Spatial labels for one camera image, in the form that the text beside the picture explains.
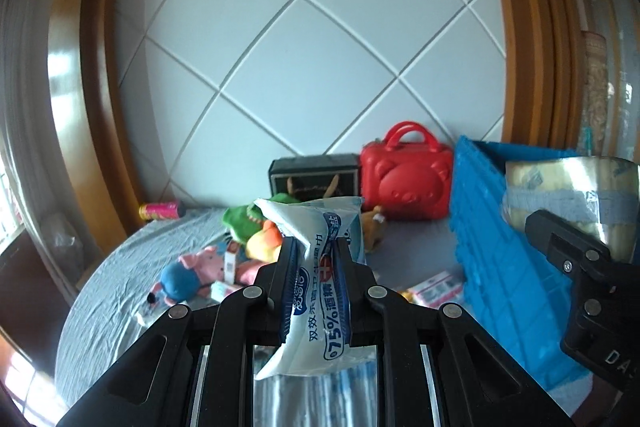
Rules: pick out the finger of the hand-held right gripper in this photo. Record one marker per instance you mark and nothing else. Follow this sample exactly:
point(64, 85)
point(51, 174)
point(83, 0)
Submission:
point(560, 242)

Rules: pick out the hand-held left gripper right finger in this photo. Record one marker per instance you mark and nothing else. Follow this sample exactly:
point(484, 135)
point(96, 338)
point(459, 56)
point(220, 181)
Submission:
point(343, 289)

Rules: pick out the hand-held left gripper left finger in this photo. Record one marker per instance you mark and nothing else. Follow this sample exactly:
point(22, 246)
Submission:
point(289, 292)

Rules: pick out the white wet wipes packet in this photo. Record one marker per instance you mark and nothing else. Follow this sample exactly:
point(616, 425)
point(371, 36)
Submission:
point(317, 232)

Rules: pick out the yellow orange plush toy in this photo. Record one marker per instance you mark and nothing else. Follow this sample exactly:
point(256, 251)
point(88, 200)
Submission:
point(262, 244)

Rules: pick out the blue plastic crate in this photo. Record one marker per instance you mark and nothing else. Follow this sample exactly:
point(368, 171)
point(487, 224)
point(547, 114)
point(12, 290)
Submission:
point(500, 257)

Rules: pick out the small white barcode box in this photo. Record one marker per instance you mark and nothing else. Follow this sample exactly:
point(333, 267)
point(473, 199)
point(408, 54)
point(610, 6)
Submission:
point(230, 263)

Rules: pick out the brown plush toy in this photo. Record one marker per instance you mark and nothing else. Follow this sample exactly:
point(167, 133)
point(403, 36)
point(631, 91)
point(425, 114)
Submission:
point(372, 229)

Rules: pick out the green dinosaur plush toy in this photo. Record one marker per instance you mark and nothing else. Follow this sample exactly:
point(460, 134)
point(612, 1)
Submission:
point(240, 219)

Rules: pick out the pink and white packet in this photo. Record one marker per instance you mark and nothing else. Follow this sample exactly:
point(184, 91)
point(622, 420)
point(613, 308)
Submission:
point(435, 289)

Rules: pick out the pink pig plush toy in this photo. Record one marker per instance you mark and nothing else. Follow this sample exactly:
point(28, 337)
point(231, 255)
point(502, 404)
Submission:
point(180, 279)

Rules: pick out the red bear-face carry case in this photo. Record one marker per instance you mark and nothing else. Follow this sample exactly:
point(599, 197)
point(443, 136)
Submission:
point(400, 187)

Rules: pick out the black box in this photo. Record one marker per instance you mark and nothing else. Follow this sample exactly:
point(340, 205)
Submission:
point(310, 167)

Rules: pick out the pink and yellow can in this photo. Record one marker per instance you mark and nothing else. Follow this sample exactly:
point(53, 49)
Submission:
point(160, 211)

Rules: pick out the grey bed sheet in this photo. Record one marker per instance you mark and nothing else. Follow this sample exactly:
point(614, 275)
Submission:
point(125, 347)

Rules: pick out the white padded wooden headboard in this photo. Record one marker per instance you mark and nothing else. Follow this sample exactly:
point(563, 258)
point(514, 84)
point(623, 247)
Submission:
point(300, 57)

